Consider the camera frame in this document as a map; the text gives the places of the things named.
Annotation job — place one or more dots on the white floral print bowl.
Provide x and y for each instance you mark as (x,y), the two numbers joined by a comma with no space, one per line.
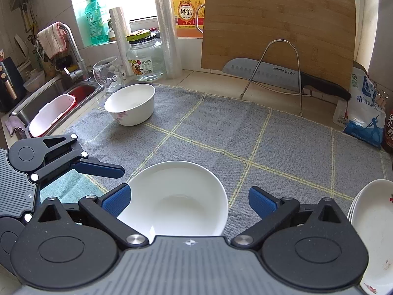
(132,101)

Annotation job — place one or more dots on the black air fryer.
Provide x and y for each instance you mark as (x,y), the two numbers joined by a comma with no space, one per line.
(9,83)

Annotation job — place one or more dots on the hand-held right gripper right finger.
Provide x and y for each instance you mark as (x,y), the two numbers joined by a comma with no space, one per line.
(261,202)

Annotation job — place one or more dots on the plain white bowl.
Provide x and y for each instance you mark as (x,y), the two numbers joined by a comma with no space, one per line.
(178,196)

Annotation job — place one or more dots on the orange cooking wine jug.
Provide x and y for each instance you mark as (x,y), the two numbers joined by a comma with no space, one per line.
(187,9)

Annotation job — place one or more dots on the blue white salt bag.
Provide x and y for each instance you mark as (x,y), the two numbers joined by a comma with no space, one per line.
(363,110)

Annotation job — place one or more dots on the glass mug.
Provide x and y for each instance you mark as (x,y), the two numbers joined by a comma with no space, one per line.
(107,75)

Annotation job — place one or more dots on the metal faucet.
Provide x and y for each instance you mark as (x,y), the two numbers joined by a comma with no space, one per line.
(76,58)

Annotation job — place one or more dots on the purple rag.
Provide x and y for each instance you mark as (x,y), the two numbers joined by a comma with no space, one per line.
(13,127)

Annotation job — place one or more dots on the steel sink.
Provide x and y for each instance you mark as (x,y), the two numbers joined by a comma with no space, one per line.
(61,87)

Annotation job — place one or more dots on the white packet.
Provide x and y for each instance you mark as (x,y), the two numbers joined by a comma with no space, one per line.
(340,113)

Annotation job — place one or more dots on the green dish soap bottle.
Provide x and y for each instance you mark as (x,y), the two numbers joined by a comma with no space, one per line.
(93,21)

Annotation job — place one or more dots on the bamboo cutting board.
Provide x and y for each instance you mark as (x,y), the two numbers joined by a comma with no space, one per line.
(276,18)

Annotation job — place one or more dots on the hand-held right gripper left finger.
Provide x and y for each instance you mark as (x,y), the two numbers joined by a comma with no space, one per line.
(118,199)

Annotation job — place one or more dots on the teal cloth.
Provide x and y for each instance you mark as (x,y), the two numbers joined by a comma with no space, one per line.
(70,187)

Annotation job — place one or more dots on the white red basin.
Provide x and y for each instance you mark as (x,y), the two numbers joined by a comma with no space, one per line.
(50,116)

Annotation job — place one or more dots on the grey checked cloth mat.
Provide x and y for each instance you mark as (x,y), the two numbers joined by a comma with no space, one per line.
(215,129)

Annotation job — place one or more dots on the metal binder clips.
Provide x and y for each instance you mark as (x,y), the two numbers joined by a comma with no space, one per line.
(380,93)

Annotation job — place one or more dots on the glass jar yellow lid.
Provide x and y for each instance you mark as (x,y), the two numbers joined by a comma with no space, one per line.
(145,58)

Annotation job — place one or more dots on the plastic wrap roll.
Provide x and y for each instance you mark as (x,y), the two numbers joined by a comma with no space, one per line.
(121,37)
(167,30)

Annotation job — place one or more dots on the pink striped towel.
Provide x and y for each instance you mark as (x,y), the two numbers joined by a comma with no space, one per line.
(52,40)

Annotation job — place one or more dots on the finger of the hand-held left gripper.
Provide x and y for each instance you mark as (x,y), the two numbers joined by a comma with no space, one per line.
(98,169)

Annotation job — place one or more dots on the dark vinegar bottle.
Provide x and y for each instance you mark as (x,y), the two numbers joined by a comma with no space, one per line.
(388,132)

